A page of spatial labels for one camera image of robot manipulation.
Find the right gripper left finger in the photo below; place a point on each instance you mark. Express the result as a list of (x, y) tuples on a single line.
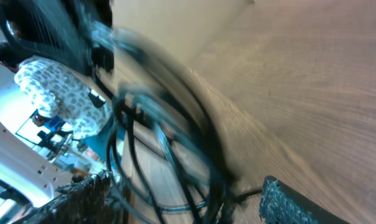
[(91, 200)]

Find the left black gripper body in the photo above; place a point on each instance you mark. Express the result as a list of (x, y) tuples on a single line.
[(62, 31)]

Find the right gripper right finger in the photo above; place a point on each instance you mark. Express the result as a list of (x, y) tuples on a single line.
[(284, 205)]

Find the person in patterned shirt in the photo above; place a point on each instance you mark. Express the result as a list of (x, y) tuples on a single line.
[(54, 90)]

